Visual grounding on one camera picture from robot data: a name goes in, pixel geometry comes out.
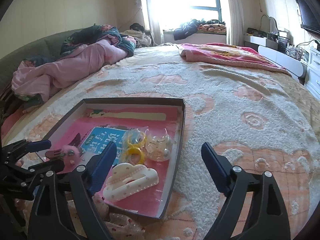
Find green padded headboard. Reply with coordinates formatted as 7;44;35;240
0;29;81;92

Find window with teal frame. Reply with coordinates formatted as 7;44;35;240
155;0;222;30

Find polka dot bow scrunchie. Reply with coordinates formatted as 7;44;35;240
92;194;145;240

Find pearl hair ties bag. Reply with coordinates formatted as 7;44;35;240
145;128;174;162

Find pink quilt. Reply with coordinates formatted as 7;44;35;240
11;39;129;102

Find dark cardboard box tray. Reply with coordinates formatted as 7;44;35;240
35;97;187;220

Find pink pompom hair clip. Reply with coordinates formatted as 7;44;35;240
61;145;82;166

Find black wall television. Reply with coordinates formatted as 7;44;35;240
296;0;319;35

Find white right curtain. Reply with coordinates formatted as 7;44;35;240
220;0;245;46

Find cream cloud hair claw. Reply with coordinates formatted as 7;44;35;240
103;163;159;203

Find maroon hair clip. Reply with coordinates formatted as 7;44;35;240
69;133;81;147

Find white low desk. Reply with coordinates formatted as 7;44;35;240
244;34;306;82

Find yellow bangles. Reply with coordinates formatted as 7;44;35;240
121;129;146;165

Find white left curtain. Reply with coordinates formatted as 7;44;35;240
141;0;164;45

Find pink folded blanket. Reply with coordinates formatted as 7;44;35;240
178;43;289;74

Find white curtain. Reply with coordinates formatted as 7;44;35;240
220;0;245;46
141;0;164;45

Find white drawer cabinet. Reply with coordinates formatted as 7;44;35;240
304;47;320;100

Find cream peach bedspread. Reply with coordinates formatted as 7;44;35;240
3;46;319;239

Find dark clothes on sill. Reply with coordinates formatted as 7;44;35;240
173;19;201;41

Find dark floral duvet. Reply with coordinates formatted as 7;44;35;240
60;24;136;57

